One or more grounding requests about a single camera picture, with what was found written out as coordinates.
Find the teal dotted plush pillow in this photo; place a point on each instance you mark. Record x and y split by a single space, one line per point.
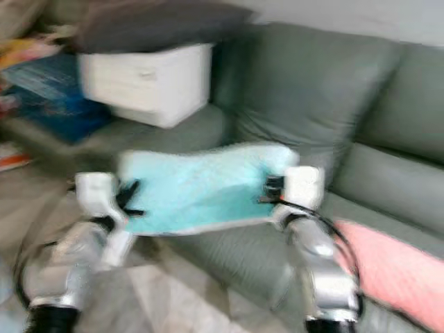
201 191

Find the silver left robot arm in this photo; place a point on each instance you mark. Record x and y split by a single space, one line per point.
73 277

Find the grey-green leather sofa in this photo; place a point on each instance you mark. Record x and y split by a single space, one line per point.
298 83

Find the pink dotted plush pillow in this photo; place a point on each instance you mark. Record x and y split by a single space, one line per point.
399 274

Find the dark grey pillow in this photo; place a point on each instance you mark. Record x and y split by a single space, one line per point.
159 26

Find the grey-green leather armchair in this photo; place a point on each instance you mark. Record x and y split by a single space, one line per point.
48 156

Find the white laser printer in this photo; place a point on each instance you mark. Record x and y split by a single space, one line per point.
146 87

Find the blue storage box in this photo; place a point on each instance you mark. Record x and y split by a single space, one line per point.
52 97

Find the orange white box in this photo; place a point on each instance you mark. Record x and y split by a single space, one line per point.
8 157

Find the yellow orange packet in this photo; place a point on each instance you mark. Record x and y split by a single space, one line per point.
24 54

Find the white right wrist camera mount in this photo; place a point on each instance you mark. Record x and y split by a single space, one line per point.
304 189

